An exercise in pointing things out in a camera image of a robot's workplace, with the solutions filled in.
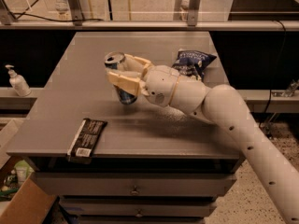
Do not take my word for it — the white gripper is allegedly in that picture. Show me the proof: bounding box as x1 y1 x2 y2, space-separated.
107 54 179 107

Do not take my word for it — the silver blue redbull can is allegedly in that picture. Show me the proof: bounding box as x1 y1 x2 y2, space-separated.
105 51 137 105

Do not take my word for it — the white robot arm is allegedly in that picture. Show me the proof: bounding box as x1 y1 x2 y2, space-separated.
105 52 299 224

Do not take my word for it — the blue Kettle chips bag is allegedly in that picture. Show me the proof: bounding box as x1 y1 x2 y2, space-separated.
172 49 216 80

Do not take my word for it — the black snack bar wrapper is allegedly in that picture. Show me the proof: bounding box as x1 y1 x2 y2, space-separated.
66 118 107 164

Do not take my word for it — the grey drawer cabinet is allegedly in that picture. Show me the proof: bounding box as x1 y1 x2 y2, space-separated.
8 32 243 224

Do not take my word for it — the white pump soap bottle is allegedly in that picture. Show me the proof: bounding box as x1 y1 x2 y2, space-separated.
5 64 31 97

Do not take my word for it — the green white bottle in box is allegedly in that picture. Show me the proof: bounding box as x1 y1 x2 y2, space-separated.
14 160 34 186

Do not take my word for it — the brown cardboard box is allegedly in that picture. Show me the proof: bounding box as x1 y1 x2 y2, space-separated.
0 119 56 224

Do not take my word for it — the metal railing frame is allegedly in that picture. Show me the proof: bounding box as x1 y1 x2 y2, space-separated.
1 0 299 32

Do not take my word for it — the black cable on rail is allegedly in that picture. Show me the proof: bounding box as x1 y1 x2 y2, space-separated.
8 12 106 23

